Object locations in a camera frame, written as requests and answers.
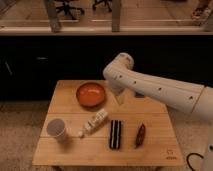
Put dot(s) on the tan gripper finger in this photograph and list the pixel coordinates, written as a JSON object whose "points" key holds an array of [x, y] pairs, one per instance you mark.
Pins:
{"points": [[120, 99]]}

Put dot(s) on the orange ceramic bowl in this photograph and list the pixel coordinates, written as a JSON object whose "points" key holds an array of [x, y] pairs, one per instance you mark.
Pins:
{"points": [[90, 94]]}

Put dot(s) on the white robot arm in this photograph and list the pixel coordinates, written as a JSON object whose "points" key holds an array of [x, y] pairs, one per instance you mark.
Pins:
{"points": [[190, 98]]}

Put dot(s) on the blue sponge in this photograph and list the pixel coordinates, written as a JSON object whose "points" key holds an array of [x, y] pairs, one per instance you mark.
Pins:
{"points": [[138, 95]]}

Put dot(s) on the white plastic bottle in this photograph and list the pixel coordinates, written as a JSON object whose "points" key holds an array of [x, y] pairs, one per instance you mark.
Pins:
{"points": [[93, 123]]}

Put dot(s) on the black white striped case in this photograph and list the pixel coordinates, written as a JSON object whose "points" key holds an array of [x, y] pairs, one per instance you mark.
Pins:
{"points": [[115, 134]]}

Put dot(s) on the wooden table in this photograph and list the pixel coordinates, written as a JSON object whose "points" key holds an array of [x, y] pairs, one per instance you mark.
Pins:
{"points": [[147, 135]]}

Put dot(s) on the white paper cup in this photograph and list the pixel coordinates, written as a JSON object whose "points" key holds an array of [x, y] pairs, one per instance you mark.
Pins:
{"points": [[56, 129]]}

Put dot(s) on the left black office chair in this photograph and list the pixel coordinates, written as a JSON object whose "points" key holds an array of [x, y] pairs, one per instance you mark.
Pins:
{"points": [[66, 8]]}

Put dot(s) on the red sneaker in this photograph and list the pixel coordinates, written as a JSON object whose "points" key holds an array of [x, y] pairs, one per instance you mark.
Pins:
{"points": [[197, 13]]}

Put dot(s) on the middle grey metal post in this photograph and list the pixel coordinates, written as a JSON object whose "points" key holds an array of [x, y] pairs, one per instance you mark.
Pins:
{"points": [[116, 7]]}

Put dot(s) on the grey metal post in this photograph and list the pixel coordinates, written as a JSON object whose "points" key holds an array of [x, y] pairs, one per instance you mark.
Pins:
{"points": [[52, 16], [116, 7]]}

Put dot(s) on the left grey metal post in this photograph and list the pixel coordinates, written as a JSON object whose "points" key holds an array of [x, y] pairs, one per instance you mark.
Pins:
{"points": [[52, 16]]}

